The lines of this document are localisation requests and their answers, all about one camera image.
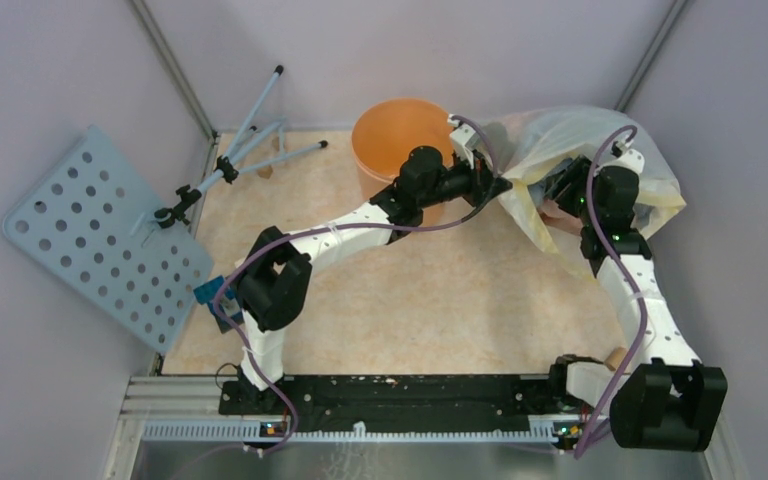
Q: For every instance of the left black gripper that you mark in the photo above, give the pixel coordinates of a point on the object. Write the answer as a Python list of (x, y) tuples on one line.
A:
[(483, 185)]

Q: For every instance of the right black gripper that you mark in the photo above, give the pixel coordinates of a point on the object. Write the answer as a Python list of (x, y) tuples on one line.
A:
[(574, 176)]

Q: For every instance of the large translucent white trash bag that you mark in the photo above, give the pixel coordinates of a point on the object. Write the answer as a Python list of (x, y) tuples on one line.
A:
[(532, 145)]

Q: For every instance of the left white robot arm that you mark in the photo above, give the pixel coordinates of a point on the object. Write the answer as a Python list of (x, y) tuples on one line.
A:
[(271, 284)]

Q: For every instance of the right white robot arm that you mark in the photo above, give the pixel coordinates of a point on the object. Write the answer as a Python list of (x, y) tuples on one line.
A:
[(661, 395)]

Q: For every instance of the orange plastic trash bin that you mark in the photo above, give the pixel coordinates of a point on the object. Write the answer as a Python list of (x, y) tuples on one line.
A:
[(384, 136)]

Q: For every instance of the cork piece front right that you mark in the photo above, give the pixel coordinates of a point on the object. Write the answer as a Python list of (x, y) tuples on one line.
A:
[(615, 358)]

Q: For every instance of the wooden block by tripod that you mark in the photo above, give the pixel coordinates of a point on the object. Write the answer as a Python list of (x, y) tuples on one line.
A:
[(265, 172)]

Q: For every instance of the light blue tripod stand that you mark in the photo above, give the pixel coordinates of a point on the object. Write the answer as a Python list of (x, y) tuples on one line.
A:
[(228, 166)]

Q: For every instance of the light blue perforated board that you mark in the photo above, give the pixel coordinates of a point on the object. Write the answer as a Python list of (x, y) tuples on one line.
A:
[(90, 223)]

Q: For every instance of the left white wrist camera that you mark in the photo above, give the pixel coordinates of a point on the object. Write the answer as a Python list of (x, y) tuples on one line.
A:
[(463, 138)]

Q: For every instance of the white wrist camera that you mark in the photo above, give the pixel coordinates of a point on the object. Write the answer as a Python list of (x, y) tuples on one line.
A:
[(626, 156), (463, 138)]

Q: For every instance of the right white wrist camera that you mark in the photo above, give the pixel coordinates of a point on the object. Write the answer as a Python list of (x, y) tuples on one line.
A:
[(626, 156)]

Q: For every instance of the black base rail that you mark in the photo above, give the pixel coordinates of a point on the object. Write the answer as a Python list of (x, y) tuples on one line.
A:
[(403, 403)]

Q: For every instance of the white toothed cable strip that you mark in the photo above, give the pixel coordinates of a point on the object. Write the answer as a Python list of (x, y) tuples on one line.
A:
[(248, 431)]

